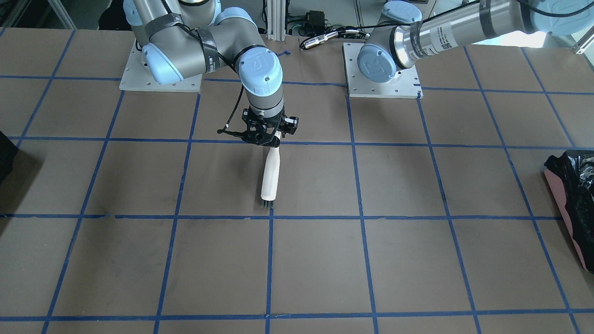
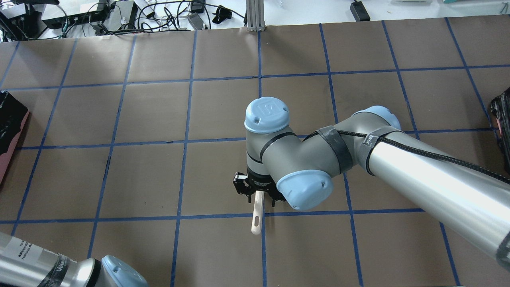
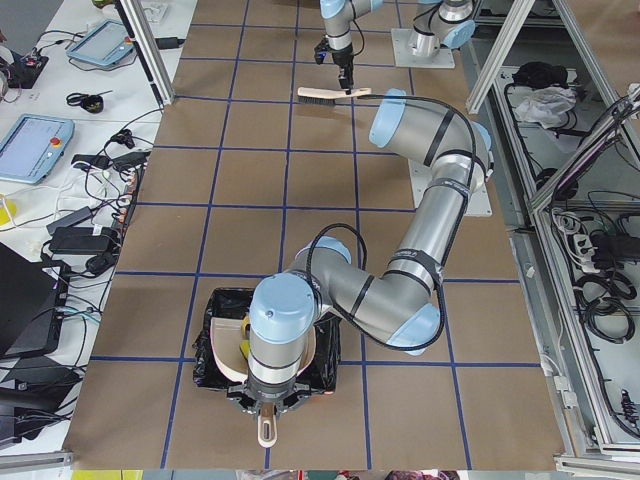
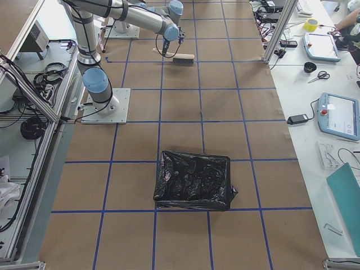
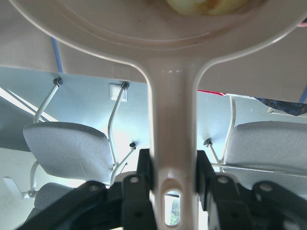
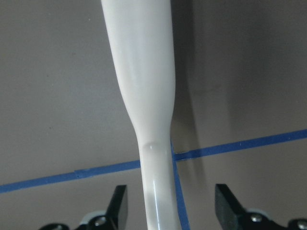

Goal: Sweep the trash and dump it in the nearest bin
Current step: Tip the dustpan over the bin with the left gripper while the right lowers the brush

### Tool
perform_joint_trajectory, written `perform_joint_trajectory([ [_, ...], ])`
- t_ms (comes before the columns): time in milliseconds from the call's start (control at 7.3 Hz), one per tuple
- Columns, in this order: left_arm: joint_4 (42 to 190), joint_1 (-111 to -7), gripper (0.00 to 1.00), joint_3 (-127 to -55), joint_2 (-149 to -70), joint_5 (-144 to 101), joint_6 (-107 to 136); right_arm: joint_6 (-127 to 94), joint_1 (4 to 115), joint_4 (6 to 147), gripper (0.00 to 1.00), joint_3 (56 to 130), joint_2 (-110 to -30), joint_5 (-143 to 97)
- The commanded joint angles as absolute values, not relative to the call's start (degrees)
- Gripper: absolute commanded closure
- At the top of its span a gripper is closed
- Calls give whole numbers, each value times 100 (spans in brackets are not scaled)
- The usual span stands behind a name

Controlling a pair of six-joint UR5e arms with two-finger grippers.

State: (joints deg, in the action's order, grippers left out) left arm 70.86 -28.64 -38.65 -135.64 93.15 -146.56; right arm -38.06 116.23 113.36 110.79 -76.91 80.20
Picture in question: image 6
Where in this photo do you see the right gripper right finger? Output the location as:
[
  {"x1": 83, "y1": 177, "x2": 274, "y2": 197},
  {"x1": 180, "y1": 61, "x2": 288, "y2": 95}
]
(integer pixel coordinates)
[{"x1": 214, "y1": 184, "x2": 307, "y2": 230}]

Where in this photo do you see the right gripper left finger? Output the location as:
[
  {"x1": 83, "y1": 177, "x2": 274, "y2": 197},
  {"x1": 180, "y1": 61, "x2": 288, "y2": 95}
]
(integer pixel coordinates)
[{"x1": 38, "y1": 184, "x2": 128, "y2": 230}]

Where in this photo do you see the beige hand brush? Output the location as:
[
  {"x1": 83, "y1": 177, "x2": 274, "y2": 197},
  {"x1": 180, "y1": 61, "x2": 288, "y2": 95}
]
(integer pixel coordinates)
[{"x1": 102, "y1": 0, "x2": 181, "y2": 230}]

